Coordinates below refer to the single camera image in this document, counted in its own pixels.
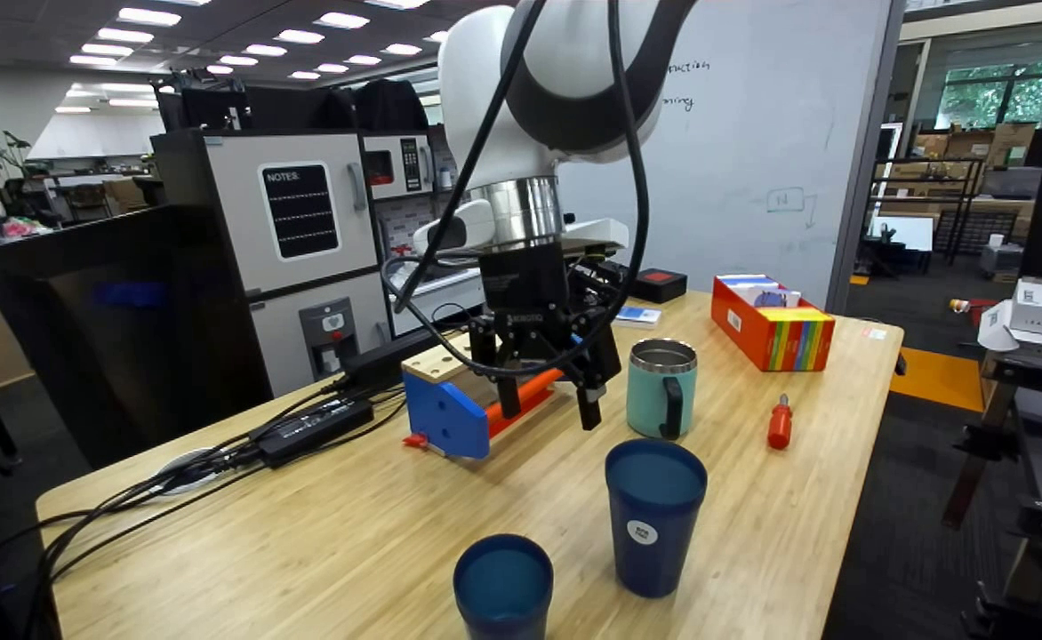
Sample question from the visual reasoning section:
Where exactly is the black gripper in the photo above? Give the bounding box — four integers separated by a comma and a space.
465, 242, 609, 435

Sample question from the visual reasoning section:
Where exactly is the tall blue cup with sticker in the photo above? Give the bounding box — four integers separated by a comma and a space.
600, 437, 711, 606

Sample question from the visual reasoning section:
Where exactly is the short blue cup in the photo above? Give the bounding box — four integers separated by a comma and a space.
453, 532, 555, 640

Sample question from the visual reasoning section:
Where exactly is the wooden block in blue holder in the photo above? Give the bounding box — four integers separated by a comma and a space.
401, 335, 568, 465

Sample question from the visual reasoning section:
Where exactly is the blue and white card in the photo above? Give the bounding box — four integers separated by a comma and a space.
614, 303, 666, 329

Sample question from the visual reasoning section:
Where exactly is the white toy sink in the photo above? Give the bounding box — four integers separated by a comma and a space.
385, 242, 487, 342

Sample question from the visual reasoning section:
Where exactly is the black adapter block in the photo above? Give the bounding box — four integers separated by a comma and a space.
339, 329, 442, 398

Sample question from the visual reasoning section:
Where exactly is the orange box of cards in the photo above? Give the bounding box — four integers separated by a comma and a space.
706, 271, 840, 378

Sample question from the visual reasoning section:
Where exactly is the white lower cabinet unit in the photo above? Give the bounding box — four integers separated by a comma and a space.
244, 271, 399, 402

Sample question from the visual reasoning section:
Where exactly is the black power brick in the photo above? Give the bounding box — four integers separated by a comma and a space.
252, 390, 376, 472

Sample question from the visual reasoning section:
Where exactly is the small white microwave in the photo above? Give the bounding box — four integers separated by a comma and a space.
356, 130, 442, 206

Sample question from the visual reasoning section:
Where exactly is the white oven with black window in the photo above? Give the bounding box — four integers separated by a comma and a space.
150, 128, 385, 303

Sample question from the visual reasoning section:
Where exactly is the whiteboard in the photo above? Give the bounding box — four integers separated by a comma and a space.
551, 0, 910, 313

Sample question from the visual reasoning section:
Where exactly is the black machine atop cabinet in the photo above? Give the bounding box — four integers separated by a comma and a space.
156, 79, 435, 137

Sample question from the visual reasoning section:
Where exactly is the background shelving with boxes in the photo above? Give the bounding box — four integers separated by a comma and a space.
870, 118, 1042, 245

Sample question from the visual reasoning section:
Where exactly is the teal metal mug black handle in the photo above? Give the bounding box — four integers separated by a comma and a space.
623, 338, 702, 444

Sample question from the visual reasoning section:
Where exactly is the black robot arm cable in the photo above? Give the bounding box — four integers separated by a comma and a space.
379, 0, 653, 384

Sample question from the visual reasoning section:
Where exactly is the black power cable bundle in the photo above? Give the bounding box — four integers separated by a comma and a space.
25, 387, 410, 640

